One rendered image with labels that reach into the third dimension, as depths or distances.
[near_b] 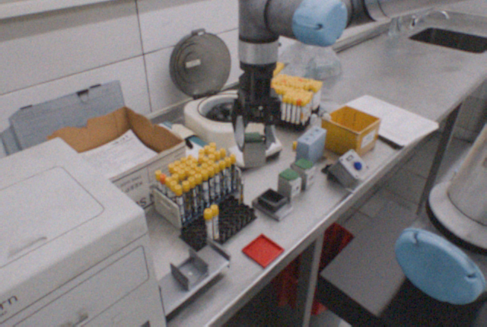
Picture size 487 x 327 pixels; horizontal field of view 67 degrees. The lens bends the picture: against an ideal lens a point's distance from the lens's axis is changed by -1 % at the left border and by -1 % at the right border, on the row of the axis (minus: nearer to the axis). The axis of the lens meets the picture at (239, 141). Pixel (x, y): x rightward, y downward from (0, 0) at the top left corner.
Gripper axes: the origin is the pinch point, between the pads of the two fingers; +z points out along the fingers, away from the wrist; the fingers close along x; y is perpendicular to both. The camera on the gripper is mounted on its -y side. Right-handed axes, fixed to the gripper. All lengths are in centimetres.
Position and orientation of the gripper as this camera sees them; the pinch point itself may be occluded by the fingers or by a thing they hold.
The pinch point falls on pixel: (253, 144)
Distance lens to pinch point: 82.4
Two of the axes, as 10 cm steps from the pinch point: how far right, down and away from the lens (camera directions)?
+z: 0.0, 8.5, 5.3
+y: 1.5, 5.3, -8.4
